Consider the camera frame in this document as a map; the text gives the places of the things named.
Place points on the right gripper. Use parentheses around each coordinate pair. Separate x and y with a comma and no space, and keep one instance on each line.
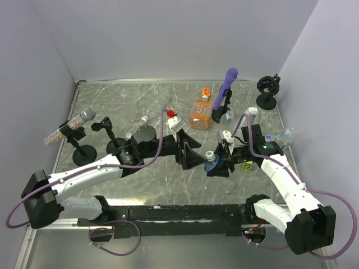
(225,154)

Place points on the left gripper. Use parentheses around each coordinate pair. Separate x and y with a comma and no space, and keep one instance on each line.
(189,158)

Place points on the blue label water bottle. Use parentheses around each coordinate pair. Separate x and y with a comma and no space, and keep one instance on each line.
(212,161)

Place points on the clear bottle white cap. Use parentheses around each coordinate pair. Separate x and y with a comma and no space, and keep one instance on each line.
(144,119)
(123,93)

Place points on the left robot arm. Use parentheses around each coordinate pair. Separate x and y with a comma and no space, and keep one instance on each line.
(48,198)

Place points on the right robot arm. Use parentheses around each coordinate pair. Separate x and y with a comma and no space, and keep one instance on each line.
(306,224)

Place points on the clear open bottle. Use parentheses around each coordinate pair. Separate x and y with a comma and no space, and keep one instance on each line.
(227,122)

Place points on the orange drink bottle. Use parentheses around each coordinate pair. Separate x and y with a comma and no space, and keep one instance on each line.
(201,111)

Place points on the small clear labelled bottle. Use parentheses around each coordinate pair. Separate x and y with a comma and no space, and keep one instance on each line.
(285,137)

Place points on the green toy block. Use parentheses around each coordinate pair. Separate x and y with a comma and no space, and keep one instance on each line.
(247,166)

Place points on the purple microphone stand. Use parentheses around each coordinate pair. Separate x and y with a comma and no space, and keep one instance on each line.
(217,113)

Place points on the empty black stand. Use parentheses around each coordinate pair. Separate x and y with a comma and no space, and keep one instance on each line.
(115,142)

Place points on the purple microphone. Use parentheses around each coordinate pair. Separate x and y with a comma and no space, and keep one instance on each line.
(230,77)

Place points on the black round clamp stand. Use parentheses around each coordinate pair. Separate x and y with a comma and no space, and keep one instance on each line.
(268,86)

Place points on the black microphone stand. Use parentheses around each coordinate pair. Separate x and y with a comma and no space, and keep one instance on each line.
(84,154)

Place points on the silver glitter microphone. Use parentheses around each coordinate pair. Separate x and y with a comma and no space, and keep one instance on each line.
(78,121)

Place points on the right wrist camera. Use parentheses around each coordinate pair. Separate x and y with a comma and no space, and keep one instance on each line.
(225,138)

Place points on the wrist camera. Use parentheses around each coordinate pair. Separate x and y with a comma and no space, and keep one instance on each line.
(175,122)
(225,138)

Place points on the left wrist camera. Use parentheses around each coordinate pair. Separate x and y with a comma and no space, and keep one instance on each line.
(175,122)

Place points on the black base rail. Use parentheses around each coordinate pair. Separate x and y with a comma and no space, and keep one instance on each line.
(171,220)

